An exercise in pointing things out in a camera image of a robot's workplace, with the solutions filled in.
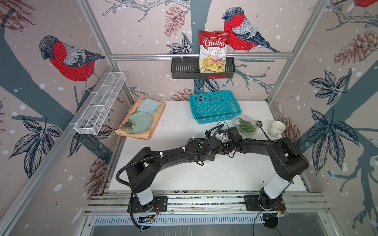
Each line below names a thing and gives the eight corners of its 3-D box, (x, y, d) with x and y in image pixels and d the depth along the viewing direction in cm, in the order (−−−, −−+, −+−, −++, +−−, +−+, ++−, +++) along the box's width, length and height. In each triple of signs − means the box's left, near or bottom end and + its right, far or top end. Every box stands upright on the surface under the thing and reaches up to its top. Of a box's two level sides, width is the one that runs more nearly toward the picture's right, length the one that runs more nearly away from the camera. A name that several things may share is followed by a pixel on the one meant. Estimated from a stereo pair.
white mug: (265, 135, 100) (270, 129, 94) (270, 126, 105) (275, 119, 99) (277, 141, 97) (282, 135, 91) (281, 131, 102) (287, 125, 96)
